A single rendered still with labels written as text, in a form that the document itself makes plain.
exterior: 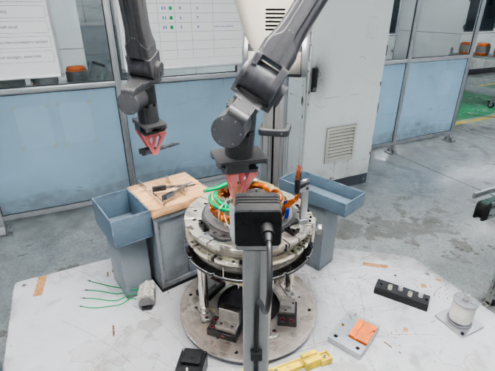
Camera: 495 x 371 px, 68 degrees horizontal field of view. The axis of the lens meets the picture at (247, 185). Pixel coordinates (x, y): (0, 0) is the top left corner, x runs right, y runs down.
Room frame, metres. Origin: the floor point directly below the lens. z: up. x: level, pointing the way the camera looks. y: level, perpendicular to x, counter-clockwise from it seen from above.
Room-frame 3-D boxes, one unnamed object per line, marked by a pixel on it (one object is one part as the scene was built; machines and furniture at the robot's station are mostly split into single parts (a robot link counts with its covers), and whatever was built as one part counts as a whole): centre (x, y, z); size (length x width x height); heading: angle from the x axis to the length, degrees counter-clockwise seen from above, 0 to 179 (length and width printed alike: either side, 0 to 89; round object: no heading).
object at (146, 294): (0.84, 0.30, 0.80); 0.10 x 0.05 x 0.04; 10
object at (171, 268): (1.00, 0.23, 0.91); 0.19 x 0.19 x 0.26; 37
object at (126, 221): (0.90, 0.36, 0.92); 0.17 x 0.11 x 0.28; 37
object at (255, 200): (0.32, -0.01, 1.37); 0.06 x 0.04 x 0.04; 1
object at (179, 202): (1.00, 0.23, 1.05); 0.20 x 0.19 x 0.02; 127
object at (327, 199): (1.03, -0.23, 0.92); 0.25 x 0.11 x 0.28; 45
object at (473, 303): (0.75, -0.58, 0.82); 0.06 x 0.06 x 0.07
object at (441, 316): (0.75, -0.58, 0.83); 0.09 x 0.09 x 0.10; 26
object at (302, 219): (0.76, -0.13, 1.15); 0.03 x 0.02 x 0.12; 110
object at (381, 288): (0.84, -0.46, 0.79); 0.15 x 0.05 x 0.02; 59
